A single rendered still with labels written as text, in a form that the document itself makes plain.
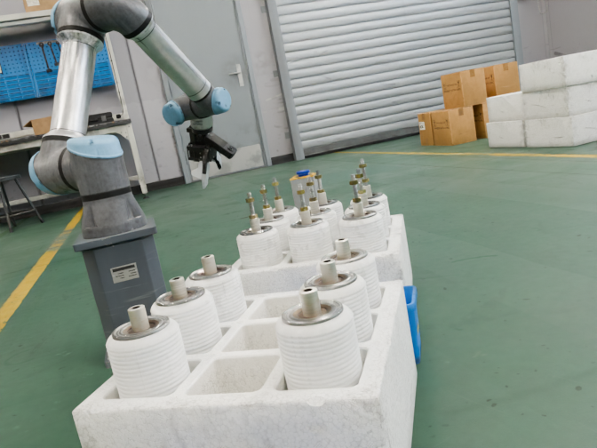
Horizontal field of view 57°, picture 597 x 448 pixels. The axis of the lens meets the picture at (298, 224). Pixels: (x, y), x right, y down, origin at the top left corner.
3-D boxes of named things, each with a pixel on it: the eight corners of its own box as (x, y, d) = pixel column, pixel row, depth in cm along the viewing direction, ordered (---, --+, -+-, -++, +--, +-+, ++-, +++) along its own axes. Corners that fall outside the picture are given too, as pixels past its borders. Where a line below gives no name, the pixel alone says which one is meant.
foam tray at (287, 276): (236, 351, 125) (219, 276, 121) (277, 292, 162) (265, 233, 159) (412, 335, 116) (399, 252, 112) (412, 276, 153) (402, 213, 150)
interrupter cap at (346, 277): (298, 295, 76) (298, 290, 76) (311, 277, 83) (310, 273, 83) (353, 290, 74) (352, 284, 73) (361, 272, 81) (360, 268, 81)
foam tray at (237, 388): (106, 534, 73) (69, 411, 70) (218, 385, 110) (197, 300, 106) (403, 543, 62) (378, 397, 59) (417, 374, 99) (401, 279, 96)
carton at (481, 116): (509, 132, 489) (505, 99, 483) (486, 138, 483) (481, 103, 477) (488, 133, 517) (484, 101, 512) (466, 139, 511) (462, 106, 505)
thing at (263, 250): (251, 317, 124) (234, 239, 121) (251, 303, 133) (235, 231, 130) (293, 308, 124) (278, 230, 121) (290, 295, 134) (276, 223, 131)
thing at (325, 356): (292, 471, 67) (263, 332, 64) (310, 426, 76) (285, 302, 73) (370, 471, 64) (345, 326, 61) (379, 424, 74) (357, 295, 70)
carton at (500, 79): (521, 95, 489) (517, 60, 484) (497, 100, 484) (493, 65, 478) (500, 98, 518) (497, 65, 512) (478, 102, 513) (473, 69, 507)
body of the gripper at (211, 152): (196, 152, 199) (193, 121, 192) (219, 155, 197) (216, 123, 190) (187, 162, 192) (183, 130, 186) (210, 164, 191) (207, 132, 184)
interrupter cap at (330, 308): (274, 331, 65) (273, 325, 64) (290, 307, 72) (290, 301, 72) (338, 325, 62) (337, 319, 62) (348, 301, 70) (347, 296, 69)
